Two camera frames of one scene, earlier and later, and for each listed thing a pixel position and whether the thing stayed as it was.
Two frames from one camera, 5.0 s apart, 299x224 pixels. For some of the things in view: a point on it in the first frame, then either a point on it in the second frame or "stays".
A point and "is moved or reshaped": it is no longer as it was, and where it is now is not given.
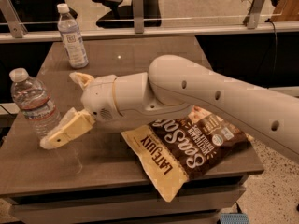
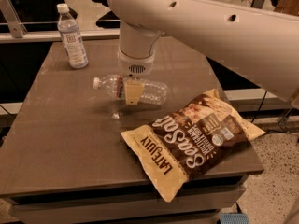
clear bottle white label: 70,35 stays
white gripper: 99,101 to 135,64
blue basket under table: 234,218 stays
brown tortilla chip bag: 177,147 stays
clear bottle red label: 33,99 is moved or reshaped
